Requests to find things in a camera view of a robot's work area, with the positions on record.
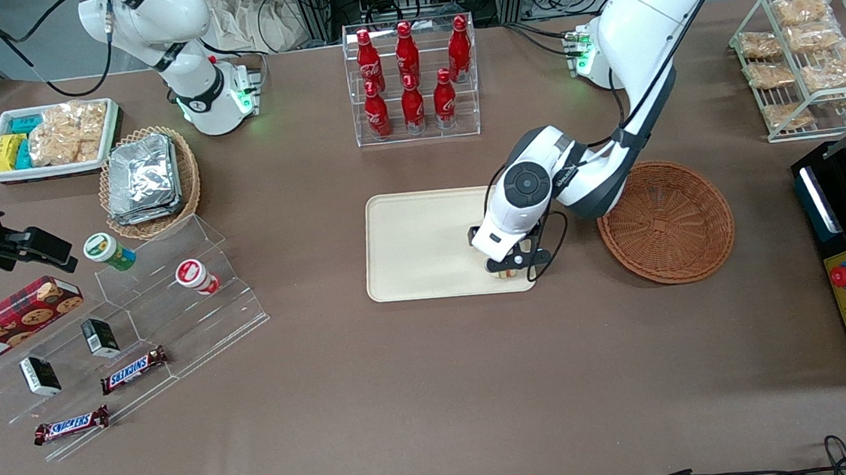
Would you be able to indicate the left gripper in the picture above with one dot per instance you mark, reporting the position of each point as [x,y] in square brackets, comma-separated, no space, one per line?
[471,234]

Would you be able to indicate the small sandwich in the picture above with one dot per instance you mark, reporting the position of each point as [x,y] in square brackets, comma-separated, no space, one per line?
[505,273]

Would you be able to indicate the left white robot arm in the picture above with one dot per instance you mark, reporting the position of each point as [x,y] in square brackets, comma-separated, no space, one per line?
[647,16]

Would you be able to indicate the cream plastic tray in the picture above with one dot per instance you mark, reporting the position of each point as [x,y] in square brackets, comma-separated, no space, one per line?
[423,245]

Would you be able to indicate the foil wrapped sandwich pack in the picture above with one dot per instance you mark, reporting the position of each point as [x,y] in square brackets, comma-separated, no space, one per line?
[142,216]
[142,173]

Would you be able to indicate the empty brown wicker basket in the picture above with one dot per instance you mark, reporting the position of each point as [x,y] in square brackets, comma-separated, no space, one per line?
[667,222]

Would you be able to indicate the wicker basket with foil packs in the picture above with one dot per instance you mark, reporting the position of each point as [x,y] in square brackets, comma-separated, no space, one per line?
[188,180]

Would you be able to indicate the red tartan cookie box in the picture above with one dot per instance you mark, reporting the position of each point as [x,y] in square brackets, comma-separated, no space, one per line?
[14,319]

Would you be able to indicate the green lidded yogurt cup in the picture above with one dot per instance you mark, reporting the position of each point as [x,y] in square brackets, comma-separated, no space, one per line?
[108,251]

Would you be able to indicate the teal snack pack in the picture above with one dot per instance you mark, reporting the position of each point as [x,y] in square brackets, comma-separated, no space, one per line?
[27,124]
[23,156]

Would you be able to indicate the yellow snack pack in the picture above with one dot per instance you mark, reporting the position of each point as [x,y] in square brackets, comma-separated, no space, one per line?
[7,153]

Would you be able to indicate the small black carton box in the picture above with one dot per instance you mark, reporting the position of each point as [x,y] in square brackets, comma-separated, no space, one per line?
[100,337]
[40,375]

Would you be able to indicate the large clear bag fried snacks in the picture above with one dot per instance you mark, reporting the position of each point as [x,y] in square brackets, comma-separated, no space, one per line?
[67,133]

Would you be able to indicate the Snickers chocolate bar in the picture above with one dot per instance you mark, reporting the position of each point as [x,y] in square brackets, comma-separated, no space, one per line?
[134,370]
[72,425]

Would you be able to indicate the clear acrylic stepped display stand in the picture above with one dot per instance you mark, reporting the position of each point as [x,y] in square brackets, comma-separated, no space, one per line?
[173,325]

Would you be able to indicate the clear acrylic bottle rack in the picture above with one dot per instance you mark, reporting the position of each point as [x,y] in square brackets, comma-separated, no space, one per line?
[418,128]

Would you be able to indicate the red lidded yogurt cup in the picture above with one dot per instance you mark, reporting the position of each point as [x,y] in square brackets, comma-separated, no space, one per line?
[196,276]

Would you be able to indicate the red cola bottle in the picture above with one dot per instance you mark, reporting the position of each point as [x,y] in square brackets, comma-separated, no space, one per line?
[377,113]
[367,60]
[407,54]
[413,106]
[445,101]
[459,49]

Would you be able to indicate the clear bag of fried snacks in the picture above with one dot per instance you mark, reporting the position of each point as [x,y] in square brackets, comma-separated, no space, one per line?
[787,115]
[813,37]
[833,74]
[800,8]
[769,75]
[759,44]

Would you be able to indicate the beige crumpled plastic bag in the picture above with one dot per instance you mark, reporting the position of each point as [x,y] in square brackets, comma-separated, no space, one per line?
[262,16]

